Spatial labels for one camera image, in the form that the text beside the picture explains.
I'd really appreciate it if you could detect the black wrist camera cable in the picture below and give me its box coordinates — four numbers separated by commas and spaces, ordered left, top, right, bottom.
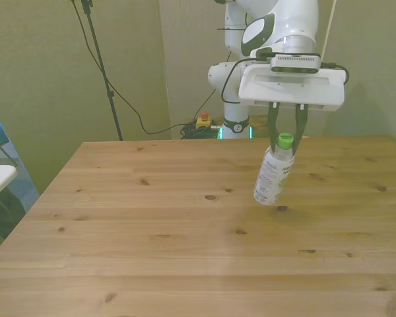
220, 51, 349, 104

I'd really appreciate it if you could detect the yellow emergency stop button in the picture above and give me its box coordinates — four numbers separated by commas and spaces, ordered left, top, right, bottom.
195, 111, 214, 130

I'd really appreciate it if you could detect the long black cable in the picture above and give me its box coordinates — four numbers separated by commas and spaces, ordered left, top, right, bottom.
71, 0, 219, 135

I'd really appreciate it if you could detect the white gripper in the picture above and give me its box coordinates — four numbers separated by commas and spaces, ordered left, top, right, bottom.
238, 61, 347, 157

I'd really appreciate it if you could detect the black coiled cable bundle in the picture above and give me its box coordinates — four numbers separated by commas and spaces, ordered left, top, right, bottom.
179, 122, 224, 141

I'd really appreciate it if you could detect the white bottle with green cap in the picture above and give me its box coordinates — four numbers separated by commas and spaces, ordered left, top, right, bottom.
252, 132, 296, 207

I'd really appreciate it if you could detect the black tripod stand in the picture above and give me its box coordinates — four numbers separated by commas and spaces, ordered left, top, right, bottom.
71, 0, 125, 142

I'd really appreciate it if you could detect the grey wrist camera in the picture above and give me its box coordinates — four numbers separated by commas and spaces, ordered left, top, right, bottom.
269, 52, 323, 74

